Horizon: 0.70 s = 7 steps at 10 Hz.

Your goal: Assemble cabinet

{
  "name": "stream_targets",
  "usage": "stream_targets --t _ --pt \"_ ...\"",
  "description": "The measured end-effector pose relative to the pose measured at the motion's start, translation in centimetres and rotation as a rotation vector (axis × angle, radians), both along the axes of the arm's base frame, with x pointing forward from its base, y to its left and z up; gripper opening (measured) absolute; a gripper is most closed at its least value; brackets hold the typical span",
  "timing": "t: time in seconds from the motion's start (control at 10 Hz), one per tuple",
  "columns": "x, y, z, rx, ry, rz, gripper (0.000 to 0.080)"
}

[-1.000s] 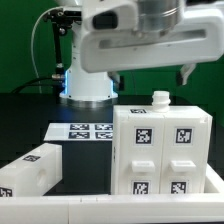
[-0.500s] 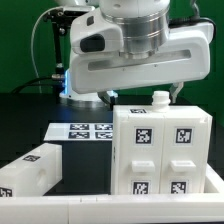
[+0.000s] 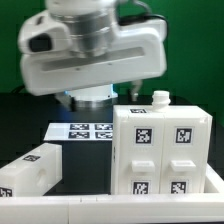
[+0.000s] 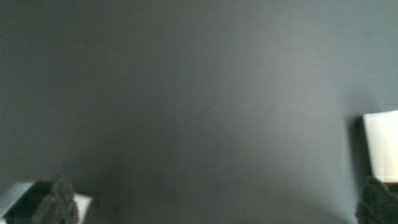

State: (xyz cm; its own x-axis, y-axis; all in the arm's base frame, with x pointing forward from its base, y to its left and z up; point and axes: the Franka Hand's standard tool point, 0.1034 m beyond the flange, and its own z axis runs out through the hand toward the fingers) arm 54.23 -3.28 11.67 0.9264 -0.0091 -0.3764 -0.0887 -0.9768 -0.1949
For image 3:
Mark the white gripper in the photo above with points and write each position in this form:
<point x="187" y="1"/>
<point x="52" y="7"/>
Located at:
<point x="103" y="52"/>

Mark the white cabinet door panel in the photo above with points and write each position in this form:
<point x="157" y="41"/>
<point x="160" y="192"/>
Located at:
<point x="185" y="153"/>
<point x="139" y="154"/>

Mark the white cabinet body box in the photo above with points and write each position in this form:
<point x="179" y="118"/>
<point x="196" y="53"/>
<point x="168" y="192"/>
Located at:
<point x="161" y="104"/>

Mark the white cabinet top block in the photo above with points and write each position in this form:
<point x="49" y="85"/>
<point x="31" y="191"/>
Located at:
<point x="32" y="174"/>

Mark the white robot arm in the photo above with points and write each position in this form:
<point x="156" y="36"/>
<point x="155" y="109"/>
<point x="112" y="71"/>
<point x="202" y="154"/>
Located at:
<point x="125" y="12"/>

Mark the white fiducial marker base plate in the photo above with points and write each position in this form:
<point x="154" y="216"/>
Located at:
<point x="79" y="132"/>

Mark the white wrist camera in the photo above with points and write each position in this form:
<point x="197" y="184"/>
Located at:
<point x="41" y="34"/>

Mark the white L-shaped obstacle frame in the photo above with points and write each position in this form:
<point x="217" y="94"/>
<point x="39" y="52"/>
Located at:
<point x="202" y="208"/>

